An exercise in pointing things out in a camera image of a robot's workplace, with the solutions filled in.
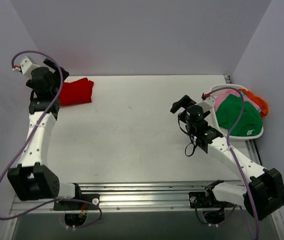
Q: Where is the red t-shirt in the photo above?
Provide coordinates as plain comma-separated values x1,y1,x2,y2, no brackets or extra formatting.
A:
59,77,94,107

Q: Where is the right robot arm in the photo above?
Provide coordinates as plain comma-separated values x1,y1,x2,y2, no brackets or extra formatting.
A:
170,95,284,221

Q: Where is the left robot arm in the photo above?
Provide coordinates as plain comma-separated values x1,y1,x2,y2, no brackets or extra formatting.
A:
7,56,83,210

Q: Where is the pink t-shirt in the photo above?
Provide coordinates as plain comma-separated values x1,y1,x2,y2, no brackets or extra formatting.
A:
215,89,240,106

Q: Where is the white laundry basket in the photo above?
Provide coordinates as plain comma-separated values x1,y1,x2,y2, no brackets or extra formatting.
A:
211,84,264,141

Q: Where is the green t-shirt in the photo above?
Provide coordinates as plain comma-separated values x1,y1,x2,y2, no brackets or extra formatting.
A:
215,94,263,138

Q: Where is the light blue t-shirt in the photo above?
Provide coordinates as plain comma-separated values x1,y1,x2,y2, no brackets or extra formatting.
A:
240,91,262,113

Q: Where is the orange t-shirt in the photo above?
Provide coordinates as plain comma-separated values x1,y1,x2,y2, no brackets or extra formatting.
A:
240,88,269,117

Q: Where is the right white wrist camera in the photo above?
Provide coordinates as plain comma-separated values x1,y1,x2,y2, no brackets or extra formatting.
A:
199,93,216,112

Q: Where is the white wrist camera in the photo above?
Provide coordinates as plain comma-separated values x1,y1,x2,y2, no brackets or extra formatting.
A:
12,56,40,78
199,93,216,112

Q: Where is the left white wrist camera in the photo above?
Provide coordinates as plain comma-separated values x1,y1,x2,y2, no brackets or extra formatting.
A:
12,56,40,78

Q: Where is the aluminium rail frame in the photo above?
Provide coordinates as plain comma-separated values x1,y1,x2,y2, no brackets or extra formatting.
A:
9,77,282,215

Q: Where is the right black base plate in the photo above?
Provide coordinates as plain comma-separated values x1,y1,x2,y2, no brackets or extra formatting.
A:
188,191,223,209

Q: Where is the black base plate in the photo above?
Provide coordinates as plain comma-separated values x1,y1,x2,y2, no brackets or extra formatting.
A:
53,193,100,211
188,191,223,209

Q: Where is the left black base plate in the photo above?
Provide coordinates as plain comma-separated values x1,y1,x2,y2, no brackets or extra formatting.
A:
53,193,100,211

